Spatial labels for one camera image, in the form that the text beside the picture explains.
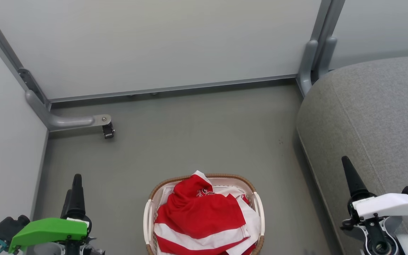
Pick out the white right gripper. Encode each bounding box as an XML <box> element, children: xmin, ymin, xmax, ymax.
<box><xmin>341</xmin><ymin>156</ymin><xmax>408</xmax><ymax>222</ymax></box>

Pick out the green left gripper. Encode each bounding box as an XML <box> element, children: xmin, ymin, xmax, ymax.
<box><xmin>8</xmin><ymin>174</ymin><xmax>93</xmax><ymax>254</ymax></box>

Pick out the red white striped jersey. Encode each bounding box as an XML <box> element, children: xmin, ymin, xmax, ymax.
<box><xmin>153</xmin><ymin>170</ymin><xmax>262</xmax><ymax>255</ymax></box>

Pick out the grey fabric sofa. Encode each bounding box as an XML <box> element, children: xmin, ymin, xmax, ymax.
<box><xmin>295</xmin><ymin>54</ymin><xmax>408</xmax><ymax>255</ymax></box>

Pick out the woven laundry basket white liner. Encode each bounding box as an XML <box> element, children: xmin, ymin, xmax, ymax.
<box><xmin>143</xmin><ymin>173</ymin><xmax>265</xmax><ymax>255</ymax></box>

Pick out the black caster wheel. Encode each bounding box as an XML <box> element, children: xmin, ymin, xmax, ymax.
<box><xmin>102</xmin><ymin>122</ymin><xmax>115</xmax><ymax>139</ymax></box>

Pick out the grey partition foot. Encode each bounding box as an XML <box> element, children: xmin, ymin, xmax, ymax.
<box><xmin>25</xmin><ymin>90</ymin><xmax>112</xmax><ymax>132</ymax></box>

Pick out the grey partition post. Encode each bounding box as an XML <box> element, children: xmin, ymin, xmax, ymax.
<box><xmin>297</xmin><ymin>0</ymin><xmax>333</xmax><ymax>97</ymax></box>
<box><xmin>317</xmin><ymin>0</ymin><xmax>346</xmax><ymax>80</ymax></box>
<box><xmin>0</xmin><ymin>0</ymin><xmax>51</xmax><ymax>111</ymax></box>

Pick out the grey partition bottom rail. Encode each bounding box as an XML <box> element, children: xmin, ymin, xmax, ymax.
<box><xmin>49</xmin><ymin>74</ymin><xmax>299</xmax><ymax>104</ymax></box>

